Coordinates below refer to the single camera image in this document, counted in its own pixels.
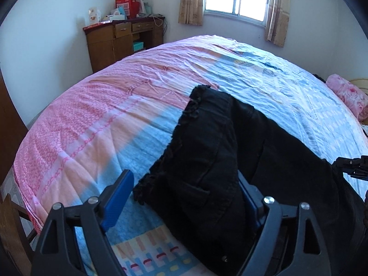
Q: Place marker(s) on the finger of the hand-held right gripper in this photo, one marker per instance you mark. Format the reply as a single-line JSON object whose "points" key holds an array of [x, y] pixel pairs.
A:
{"points": [[355, 166]]}

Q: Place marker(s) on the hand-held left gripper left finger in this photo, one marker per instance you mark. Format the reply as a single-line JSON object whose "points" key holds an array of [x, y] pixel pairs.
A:
{"points": [[118, 198]]}

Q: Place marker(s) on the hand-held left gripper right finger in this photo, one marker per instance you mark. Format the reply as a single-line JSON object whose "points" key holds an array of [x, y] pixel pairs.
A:
{"points": [[256, 212]]}

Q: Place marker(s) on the black pants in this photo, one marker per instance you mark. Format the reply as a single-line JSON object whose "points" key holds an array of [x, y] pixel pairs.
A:
{"points": [[207, 149]]}

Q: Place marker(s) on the pink floral pillow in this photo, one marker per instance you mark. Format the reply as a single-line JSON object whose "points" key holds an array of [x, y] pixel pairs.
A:
{"points": [[348, 92]]}

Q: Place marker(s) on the pink and blue quilt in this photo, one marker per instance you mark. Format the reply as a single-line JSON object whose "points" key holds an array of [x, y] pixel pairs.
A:
{"points": [[115, 106]]}

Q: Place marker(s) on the wooden chair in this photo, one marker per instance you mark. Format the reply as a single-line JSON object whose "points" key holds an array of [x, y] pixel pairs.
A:
{"points": [[11, 230]]}

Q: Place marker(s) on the wooden door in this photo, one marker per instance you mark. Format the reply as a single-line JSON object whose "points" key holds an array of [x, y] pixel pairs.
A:
{"points": [[8, 126]]}

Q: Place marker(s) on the wooden desk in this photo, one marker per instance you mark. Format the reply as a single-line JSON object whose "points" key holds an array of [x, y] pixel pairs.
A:
{"points": [[100, 46]]}

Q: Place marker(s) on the teal box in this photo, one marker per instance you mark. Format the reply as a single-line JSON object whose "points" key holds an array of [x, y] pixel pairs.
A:
{"points": [[138, 46]]}

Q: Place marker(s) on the beige curtain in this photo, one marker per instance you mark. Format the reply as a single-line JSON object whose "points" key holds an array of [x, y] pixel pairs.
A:
{"points": [[191, 3], [277, 11]]}

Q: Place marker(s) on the light blue tissue box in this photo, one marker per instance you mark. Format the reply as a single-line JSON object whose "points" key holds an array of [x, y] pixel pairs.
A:
{"points": [[118, 15]]}

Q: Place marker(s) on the white printed box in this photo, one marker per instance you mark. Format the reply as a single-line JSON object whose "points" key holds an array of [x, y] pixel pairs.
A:
{"points": [[94, 15]]}

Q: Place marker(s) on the red box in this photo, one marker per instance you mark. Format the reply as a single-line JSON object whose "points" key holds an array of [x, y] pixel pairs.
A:
{"points": [[128, 5]]}

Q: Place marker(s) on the white paper bag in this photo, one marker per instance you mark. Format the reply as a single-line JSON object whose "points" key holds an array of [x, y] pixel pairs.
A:
{"points": [[146, 7]]}

